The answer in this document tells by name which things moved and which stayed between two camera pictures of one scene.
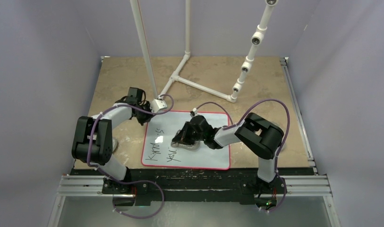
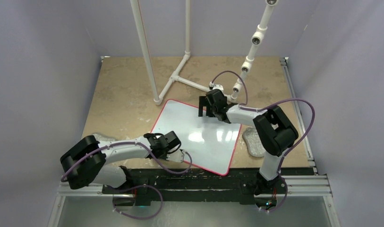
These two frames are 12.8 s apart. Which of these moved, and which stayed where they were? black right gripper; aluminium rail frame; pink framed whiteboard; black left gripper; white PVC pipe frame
Moved: black left gripper; black right gripper; pink framed whiteboard
Stayed: aluminium rail frame; white PVC pipe frame
